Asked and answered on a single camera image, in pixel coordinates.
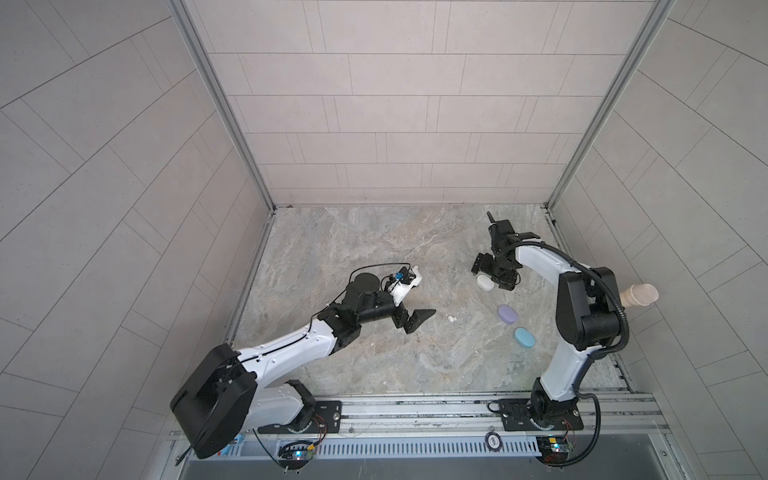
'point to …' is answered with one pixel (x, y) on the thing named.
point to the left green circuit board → (295, 455)
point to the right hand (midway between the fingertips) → (481, 275)
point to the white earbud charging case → (485, 282)
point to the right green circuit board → (554, 449)
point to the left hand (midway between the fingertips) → (430, 298)
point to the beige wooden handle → (641, 294)
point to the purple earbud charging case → (507, 314)
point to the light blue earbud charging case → (524, 337)
